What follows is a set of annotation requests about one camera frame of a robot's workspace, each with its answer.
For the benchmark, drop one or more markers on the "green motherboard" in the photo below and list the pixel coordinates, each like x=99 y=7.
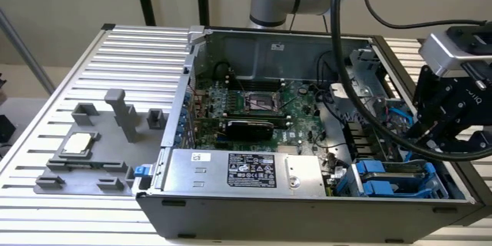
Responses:
x=303 y=119

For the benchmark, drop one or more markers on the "round coin battery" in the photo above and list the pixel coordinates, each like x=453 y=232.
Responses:
x=303 y=89

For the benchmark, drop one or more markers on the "blue case latch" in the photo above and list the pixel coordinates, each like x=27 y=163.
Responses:
x=142 y=170

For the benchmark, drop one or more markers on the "hard disk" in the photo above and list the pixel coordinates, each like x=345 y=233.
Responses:
x=403 y=168

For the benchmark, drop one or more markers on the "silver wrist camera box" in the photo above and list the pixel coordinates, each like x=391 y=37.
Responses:
x=442 y=53

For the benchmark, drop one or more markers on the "open dark PC case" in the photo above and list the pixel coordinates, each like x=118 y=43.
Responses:
x=269 y=217

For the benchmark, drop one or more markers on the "grey disk bay cage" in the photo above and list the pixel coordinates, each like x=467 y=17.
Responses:
x=427 y=187

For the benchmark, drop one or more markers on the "silver chipset heatsink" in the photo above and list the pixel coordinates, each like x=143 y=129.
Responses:
x=289 y=149

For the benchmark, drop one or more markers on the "blue disk carrier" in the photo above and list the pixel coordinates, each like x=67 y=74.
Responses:
x=379 y=188

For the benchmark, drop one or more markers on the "black fan housing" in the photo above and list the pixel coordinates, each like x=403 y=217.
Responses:
x=359 y=139

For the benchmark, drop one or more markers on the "green RAM stick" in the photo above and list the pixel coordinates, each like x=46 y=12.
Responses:
x=93 y=166

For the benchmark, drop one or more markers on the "black box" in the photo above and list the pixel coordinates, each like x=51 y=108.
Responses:
x=6 y=129

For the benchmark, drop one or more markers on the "silver metal pole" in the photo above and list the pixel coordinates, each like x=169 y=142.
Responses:
x=23 y=47

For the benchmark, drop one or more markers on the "black table corner cap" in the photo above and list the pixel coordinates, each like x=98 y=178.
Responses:
x=109 y=26

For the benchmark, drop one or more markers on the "silver CPU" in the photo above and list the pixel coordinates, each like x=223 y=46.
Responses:
x=78 y=143

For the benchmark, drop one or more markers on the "CPU socket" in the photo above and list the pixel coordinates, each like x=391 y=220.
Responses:
x=262 y=102

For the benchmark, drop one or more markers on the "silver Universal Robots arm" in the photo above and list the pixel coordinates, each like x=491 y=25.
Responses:
x=277 y=1

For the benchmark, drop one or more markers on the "grey parts rack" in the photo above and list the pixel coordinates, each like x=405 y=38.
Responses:
x=111 y=153

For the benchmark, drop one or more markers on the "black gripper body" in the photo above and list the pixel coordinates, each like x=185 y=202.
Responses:
x=458 y=102

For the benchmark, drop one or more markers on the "black graphics card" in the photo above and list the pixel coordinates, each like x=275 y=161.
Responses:
x=250 y=130

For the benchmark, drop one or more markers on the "grey drive cage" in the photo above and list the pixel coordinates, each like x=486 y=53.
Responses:
x=366 y=67

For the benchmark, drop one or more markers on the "silver power supply unit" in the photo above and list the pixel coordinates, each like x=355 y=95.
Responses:
x=201 y=171

